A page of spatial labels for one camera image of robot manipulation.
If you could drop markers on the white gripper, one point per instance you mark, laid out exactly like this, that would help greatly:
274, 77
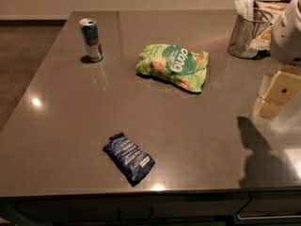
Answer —
287, 37

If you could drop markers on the redbull can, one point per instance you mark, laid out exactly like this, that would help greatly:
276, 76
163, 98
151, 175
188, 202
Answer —
91, 39

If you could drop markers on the white tissue in cup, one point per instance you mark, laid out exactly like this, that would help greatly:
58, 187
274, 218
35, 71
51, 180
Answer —
245, 8

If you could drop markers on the green snack bag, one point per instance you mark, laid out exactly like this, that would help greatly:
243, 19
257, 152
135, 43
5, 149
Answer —
174, 64

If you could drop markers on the dark blue snack bag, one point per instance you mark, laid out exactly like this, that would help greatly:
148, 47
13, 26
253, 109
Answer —
134, 163

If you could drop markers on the black wire napkin rack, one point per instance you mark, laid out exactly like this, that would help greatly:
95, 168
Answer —
268, 12

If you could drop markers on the wire mesh cup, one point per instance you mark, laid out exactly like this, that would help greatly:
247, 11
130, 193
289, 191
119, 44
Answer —
243, 33

